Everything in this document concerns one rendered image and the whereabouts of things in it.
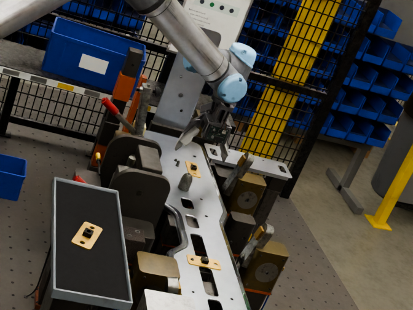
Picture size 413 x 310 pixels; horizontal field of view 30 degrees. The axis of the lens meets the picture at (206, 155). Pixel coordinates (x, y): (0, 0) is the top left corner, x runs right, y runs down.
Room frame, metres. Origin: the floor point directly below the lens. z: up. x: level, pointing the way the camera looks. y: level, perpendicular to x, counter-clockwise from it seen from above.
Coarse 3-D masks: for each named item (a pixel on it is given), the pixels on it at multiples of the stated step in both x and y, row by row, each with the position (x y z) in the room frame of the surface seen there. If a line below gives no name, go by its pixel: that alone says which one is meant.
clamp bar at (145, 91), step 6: (144, 84) 1.93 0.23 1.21; (138, 90) 1.92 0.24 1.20; (144, 90) 1.91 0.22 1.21; (150, 90) 1.92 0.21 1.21; (156, 90) 1.93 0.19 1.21; (144, 96) 1.91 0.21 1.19; (156, 96) 1.93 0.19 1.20; (144, 102) 1.92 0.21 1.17; (138, 108) 1.93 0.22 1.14; (144, 108) 1.92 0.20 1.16; (138, 114) 1.92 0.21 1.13; (144, 114) 1.92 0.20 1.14; (138, 120) 1.92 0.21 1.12; (144, 120) 1.92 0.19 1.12; (138, 126) 1.92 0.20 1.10; (138, 132) 1.92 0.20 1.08
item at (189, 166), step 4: (188, 164) 2.02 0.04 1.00; (192, 164) 2.01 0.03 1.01; (196, 164) 2.04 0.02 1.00; (188, 168) 1.99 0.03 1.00; (192, 168) 1.99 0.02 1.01; (196, 168) 2.00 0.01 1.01; (188, 172) 1.97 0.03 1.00; (192, 172) 1.98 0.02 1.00; (196, 172) 1.99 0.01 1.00; (192, 176) 1.96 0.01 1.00; (196, 176) 1.96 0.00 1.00; (200, 176) 1.98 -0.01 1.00
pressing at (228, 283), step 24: (168, 144) 2.11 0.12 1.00; (192, 144) 2.17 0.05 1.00; (168, 168) 1.95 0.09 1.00; (192, 192) 1.87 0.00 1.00; (216, 192) 1.93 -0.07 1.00; (192, 216) 1.74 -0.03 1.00; (216, 216) 1.79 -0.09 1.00; (216, 240) 1.67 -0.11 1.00; (216, 264) 1.56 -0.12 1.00; (192, 288) 1.43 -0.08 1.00; (216, 288) 1.47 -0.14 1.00; (240, 288) 1.51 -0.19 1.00
